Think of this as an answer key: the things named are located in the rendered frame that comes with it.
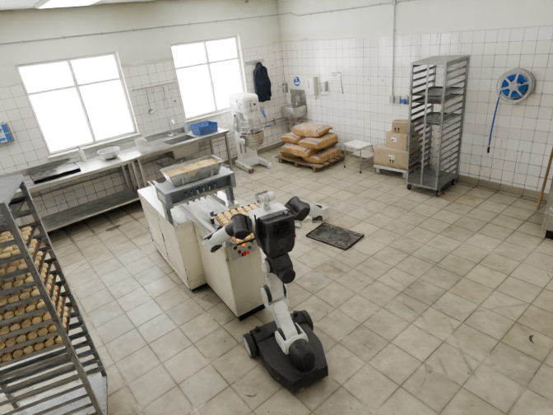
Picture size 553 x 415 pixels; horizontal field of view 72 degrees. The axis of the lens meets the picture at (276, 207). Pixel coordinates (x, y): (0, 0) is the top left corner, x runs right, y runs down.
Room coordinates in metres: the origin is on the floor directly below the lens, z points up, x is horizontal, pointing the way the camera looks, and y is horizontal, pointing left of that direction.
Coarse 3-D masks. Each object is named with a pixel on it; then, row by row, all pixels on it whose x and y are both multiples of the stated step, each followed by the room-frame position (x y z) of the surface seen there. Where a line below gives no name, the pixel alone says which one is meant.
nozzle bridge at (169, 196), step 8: (224, 168) 3.75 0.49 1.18; (216, 176) 3.53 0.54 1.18; (224, 176) 3.54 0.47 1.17; (232, 176) 3.59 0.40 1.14; (160, 184) 3.50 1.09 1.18; (168, 184) 3.47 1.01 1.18; (184, 184) 3.41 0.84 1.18; (192, 184) 3.39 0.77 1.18; (200, 184) 3.41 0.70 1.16; (224, 184) 3.63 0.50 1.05; (232, 184) 3.58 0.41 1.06; (160, 192) 3.35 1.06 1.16; (168, 192) 3.27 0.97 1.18; (176, 192) 3.29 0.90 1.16; (200, 192) 3.49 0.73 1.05; (208, 192) 3.48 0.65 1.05; (232, 192) 3.69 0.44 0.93; (160, 200) 3.42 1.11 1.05; (168, 200) 3.24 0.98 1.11; (176, 200) 3.36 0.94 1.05; (184, 200) 3.35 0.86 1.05; (232, 200) 3.68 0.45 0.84; (168, 208) 3.25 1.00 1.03; (168, 216) 3.32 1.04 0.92
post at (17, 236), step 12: (0, 204) 1.76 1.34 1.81; (12, 216) 1.79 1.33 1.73; (12, 228) 1.77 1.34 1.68; (24, 240) 1.80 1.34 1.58; (24, 252) 1.77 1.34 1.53; (36, 276) 1.77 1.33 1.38; (48, 300) 1.77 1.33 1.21; (60, 324) 1.77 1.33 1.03; (60, 336) 1.76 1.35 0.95; (72, 348) 1.78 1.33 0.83; (72, 360) 1.76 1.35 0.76; (84, 372) 1.79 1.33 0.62; (84, 384) 1.76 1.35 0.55; (96, 408) 1.76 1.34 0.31
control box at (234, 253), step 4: (232, 244) 2.78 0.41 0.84; (248, 244) 2.82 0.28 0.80; (252, 244) 2.84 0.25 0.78; (232, 248) 2.74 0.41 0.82; (240, 248) 2.78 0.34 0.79; (244, 248) 2.80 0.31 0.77; (248, 248) 2.81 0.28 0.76; (252, 248) 2.84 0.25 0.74; (256, 248) 2.86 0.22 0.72; (232, 252) 2.74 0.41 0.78; (236, 252) 2.76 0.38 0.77; (244, 252) 2.80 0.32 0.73; (248, 252) 2.81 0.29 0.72; (232, 256) 2.74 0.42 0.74; (236, 256) 2.76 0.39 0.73; (240, 256) 2.78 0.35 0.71
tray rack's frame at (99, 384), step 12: (0, 180) 2.14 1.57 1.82; (12, 180) 2.11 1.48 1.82; (0, 192) 1.93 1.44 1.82; (12, 192) 1.94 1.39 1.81; (96, 384) 2.11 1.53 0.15; (12, 396) 2.00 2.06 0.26; (60, 396) 2.04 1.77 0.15; (72, 396) 2.03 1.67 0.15; (96, 396) 2.00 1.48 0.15; (36, 408) 1.96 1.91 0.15; (60, 408) 1.93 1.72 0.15; (72, 408) 1.92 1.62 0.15
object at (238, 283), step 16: (208, 224) 3.20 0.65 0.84; (208, 256) 3.11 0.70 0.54; (224, 256) 2.76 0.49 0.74; (256, 256) 2.88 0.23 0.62; (208, 272) 3.20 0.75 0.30; (224, 272) 2.83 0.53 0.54; (240, 272) 2.79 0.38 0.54; (256, 272) 2.87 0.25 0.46; (224, 288) 2.90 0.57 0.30; (240, 288) 2.78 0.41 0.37; (256, 288) 2.86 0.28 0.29; (240, 304) 2.77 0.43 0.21; (256, 304) 2.84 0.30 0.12; (240, 320) 2.78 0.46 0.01
